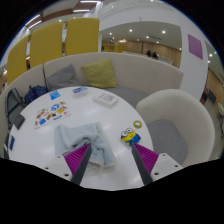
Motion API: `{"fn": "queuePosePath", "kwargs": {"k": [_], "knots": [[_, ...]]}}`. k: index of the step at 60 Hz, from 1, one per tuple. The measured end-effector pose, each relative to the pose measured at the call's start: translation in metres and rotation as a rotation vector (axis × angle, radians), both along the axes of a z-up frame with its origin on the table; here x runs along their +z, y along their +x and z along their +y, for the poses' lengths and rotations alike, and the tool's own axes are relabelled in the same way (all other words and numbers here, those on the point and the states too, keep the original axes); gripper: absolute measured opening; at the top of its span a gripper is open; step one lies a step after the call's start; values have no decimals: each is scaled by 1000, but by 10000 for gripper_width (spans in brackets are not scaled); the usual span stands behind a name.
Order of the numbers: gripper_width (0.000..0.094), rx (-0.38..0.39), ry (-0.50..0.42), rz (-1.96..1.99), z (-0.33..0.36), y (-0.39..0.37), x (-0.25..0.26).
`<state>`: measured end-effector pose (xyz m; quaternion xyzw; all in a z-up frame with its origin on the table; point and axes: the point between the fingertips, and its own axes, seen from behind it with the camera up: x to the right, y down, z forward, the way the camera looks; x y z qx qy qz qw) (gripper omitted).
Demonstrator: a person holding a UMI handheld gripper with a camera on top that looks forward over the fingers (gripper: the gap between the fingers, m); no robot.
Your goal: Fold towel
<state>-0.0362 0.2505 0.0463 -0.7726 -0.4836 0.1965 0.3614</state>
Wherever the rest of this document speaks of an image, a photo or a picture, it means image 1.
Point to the flat white box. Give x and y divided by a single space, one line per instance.
105 99

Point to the yellow cartoon figure toy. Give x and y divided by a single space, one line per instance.
129 136

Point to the cream curved sofa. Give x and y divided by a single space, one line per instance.
143 71

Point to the colourful sticker sheet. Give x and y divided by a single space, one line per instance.
51 115

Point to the light blue towel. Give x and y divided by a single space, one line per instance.
80 136

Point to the small blue and white box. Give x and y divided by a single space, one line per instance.
80 91

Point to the blue card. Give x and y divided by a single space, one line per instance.
55 95

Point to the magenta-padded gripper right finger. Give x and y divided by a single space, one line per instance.
147 160

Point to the person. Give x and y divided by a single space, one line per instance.
149 53
155 55

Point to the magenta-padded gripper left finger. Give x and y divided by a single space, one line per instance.
77 160

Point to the yellow tape roll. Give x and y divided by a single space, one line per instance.
134 124

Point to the yellow-green cushion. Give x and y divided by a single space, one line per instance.
99 74

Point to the cream armchair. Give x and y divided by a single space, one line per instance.
180 113

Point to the ceiling lights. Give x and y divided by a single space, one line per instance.
32 20

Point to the grey cushion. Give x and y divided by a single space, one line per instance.
61 79

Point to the yellow acoustic panel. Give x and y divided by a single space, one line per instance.
18 60
46 43
82 36

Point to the grey backpack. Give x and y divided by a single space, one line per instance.
12 103

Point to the dark wallet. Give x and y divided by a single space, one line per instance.
19 121

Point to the magenta wall poster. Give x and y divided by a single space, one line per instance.
195 46

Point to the navy blue patterned bag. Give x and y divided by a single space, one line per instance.
36 94

